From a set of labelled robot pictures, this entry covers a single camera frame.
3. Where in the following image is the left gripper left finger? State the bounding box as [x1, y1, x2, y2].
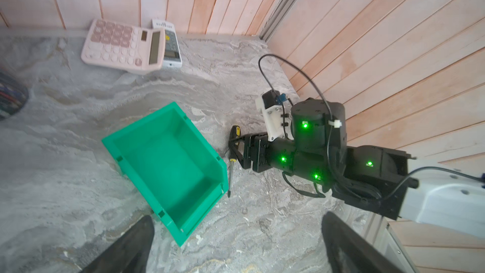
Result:
[81, 216, 155, 272]

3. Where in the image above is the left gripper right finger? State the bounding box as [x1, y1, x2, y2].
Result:
[322, 212, 401, 273]

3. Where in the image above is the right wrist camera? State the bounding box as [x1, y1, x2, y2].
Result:
[255, 90, 294, 142]

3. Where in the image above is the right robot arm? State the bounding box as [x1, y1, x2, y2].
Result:
[228, 94, 484, 237]

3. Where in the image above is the white digital timer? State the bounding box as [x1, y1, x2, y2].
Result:
[152, 19, 183, 69]

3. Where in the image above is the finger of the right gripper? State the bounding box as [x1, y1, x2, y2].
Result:
[228, 134, 251, 159]

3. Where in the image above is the green plastic bin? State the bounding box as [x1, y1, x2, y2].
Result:
[102, 102, 229, 246]

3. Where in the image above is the black yellow screwdriver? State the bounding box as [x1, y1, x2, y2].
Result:
[227, 125, 241, 198]

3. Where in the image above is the clear pencil cup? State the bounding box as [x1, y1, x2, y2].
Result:
[0, 70, 29, 121]

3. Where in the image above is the pink calculator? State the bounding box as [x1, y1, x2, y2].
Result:
[81, 19, 165, 75]

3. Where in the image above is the black right camera cable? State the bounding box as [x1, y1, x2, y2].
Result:
[258, 54, 342, 130]

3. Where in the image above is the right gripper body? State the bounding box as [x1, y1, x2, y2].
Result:
[238, 133, 270, 173]

